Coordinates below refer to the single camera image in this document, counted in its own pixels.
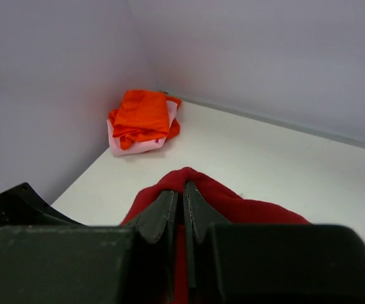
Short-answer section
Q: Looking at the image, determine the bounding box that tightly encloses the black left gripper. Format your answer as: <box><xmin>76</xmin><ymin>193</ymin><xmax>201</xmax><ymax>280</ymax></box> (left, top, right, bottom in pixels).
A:
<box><xmin>0</xmin><ymin>182</ymin><xmax>81</xmax><ymax>227</ymax></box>

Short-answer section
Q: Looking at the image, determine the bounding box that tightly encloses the orange folded t shirt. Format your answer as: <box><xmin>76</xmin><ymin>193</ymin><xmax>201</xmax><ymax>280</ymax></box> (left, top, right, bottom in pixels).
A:
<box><xmin>108</xmin><ymin>90</ymin><xmax>182</xmax><ymax>150</ymax></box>

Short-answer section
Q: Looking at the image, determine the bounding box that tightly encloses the pink folded t shirt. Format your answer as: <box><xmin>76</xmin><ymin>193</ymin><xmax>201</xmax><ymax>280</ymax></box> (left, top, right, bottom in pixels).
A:
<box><xmin>106</xmin><ymin>99</ymin><xmax>180</xmax><ymax>157</ymax></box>

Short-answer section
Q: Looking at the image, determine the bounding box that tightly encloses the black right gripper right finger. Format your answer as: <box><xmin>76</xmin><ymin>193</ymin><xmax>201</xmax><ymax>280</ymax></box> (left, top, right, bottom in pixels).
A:
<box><xmin>183</xmin><ymin>182</ymin><xmax>365</xmax><ymax>303</ymax></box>

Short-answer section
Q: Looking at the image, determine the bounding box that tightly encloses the dark red t shirt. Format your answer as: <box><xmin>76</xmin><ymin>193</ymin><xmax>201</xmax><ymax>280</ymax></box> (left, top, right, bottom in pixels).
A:
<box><xmin>120</xmin><ymin>167</ymin><xmax>312</xmax><ymax>304</ymax></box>

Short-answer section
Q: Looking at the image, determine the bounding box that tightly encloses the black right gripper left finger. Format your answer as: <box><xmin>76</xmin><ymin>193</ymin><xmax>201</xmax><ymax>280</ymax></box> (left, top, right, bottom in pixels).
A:
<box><xmin>0</xmin><ymin>191</ymin><xmax>177</xmax><ymax>303</ymax></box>

